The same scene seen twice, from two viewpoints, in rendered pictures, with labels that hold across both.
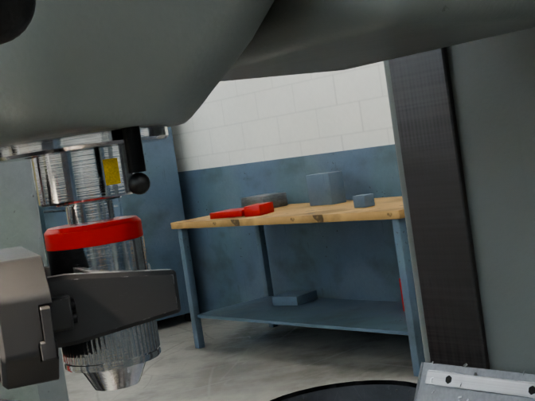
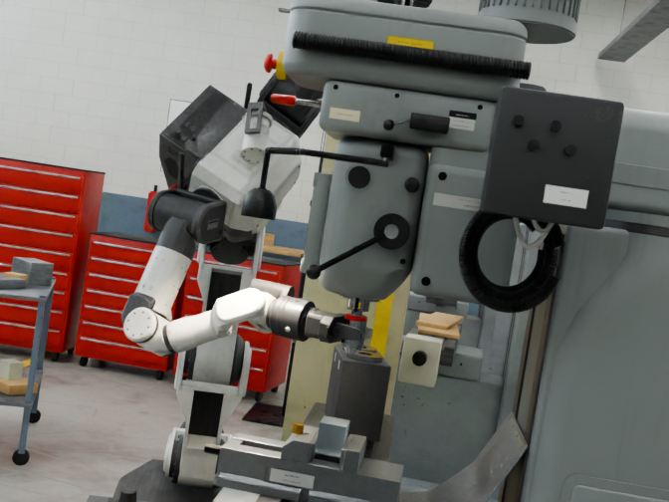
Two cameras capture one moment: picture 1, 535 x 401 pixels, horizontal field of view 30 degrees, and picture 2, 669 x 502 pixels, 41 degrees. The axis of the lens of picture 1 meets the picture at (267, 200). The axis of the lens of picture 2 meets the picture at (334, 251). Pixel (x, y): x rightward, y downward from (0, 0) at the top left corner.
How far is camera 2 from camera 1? 150 cm
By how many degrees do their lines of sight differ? 43
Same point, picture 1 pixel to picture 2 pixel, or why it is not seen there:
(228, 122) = not seen: outside the picture
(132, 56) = (354, 284)
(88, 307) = (341, 332)
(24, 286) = (326, 322)
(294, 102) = not seen: outside the picture
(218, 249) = not seen: outside the picture
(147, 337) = (355, 344)
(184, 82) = (368, 292)
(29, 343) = (323, 333)
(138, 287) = (352, 332)
